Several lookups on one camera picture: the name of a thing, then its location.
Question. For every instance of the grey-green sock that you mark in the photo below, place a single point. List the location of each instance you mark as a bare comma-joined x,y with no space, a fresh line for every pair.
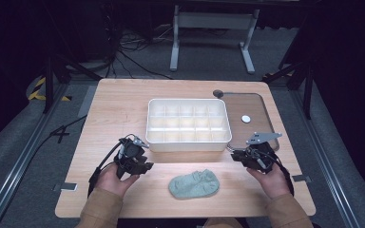
194,188

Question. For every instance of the person's left hand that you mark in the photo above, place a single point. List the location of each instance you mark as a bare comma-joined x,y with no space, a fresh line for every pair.
114,182

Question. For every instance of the white divided storage box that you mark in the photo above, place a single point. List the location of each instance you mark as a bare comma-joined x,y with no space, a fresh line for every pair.
188,124

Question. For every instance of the yellow black hazard tape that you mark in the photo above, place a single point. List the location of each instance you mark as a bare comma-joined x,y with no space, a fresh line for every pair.
39,91

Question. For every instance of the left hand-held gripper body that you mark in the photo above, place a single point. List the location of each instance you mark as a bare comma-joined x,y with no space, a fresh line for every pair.
130,155

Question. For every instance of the grey tape strip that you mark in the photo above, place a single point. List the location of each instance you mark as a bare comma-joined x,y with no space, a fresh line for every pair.
301,178
67,186

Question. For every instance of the black tripod stand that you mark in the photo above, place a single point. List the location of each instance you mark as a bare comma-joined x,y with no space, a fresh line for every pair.
297,79
60,76

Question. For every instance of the person's right hand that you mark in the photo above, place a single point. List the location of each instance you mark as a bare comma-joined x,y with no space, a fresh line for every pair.
271,182

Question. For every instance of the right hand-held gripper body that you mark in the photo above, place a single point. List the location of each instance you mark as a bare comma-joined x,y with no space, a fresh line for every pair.
257,152

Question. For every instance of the grey metal stand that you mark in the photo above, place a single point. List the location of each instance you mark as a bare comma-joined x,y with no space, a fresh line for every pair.
214,34

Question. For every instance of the transparent box lid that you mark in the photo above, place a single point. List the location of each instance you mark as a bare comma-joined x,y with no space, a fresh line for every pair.
248,120

